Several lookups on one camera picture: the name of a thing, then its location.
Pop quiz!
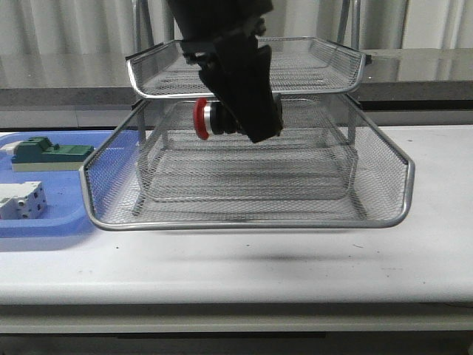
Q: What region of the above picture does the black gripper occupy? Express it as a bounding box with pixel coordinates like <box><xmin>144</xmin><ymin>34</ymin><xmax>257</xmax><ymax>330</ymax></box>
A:
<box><xmin>168</xmin><ymin>1</ymin><xmax>284</xmax><ymax>143</ymax></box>

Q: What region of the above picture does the red emergency push button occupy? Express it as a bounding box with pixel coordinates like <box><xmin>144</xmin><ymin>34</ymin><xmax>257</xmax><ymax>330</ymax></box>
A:
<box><xmin>193</xmin><ymin>98</ymin><xmax>245</xmax><ymax>141</ymax></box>

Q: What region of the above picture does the silver mesh top tray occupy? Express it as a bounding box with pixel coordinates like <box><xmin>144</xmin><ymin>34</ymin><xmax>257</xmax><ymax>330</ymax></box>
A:
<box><xmin>126</xmin><ymin>37</ymin><xmax>366</xmax><ymax>99</ymax></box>

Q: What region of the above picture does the blue plastic tray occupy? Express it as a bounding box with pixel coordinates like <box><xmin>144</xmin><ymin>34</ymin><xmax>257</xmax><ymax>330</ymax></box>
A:
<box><xmin>1</xmin><ymin>130</ymin><xmax>112</xmax><ymax>238</ymax></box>

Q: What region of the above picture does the green electrical terminal block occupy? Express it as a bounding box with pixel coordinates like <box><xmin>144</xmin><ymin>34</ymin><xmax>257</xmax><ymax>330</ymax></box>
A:
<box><xmin>11</xmin><ymin>137</ymin><xmax>94</xmax><ymax>172</ymax></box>

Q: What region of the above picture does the small white component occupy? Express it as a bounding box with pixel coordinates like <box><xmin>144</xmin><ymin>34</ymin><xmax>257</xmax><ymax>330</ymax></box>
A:
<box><xmin>0</xmin><ymin>141</ymin><xmax>22</xmax><ymax>156</ymax></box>

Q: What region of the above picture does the white circuit breaker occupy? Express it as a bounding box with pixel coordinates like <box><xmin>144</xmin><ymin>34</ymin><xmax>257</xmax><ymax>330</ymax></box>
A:
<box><xmin>1</xmin><ymin>181</ymin><xmax>47</xmax><ymax>220</ymax></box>

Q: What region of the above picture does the silver metal rack frame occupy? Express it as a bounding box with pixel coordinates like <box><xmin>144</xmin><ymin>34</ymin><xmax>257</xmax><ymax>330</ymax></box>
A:
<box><xmin>131</xmin><ymin>0</ymin><xmax>368</xmax><ymax>220</ymax></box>

